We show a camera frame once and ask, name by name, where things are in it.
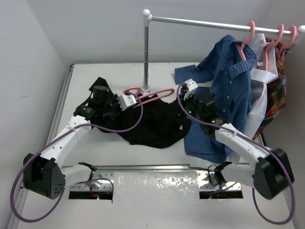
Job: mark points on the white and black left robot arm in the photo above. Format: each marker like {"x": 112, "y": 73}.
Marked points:
{"x": 45, "y": 174}

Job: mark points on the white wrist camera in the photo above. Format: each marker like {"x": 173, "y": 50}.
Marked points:
{"x": 190, "y": 87}
{"x": 126, "y": 101}

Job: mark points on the red plaid shirt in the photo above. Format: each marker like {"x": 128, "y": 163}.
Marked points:
{"x": 277, "y": 89}

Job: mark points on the white front cover board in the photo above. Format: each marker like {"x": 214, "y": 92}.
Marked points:
{"x": 155, "y": 201}

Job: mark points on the silver and white clothes rack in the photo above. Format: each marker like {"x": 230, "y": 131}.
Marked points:
{"x": 295, "y": 34}

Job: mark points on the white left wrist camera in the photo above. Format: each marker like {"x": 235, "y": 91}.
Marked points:
{"x": 126, "y": 101}

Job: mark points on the white shirt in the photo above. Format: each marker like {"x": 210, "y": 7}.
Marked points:
{"x": 261, "y": 79}

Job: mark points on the blue checkered shirt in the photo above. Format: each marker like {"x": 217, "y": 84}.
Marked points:
{"x": 231, "y": 90}

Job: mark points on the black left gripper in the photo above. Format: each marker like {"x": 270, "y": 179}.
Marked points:
{"x": 115, "y": 105}

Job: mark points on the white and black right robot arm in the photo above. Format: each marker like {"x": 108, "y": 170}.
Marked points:
{"x": 268, "y": 171}

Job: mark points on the pink hanger holding white shirt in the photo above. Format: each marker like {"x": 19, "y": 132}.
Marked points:
{"x": 153, "y": 96}

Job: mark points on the pink hanger holding blue shirt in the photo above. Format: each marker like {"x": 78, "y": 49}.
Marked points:
{"x": 246, "y": 41}

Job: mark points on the black shirt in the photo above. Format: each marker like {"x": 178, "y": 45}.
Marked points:
{"x": 156, "y": 124}

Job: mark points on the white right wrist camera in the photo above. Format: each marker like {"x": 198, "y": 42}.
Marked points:
{"x": 190, "y": 87}

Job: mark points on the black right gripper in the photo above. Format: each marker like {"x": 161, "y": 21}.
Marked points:
{"x": 189, "y": 98}

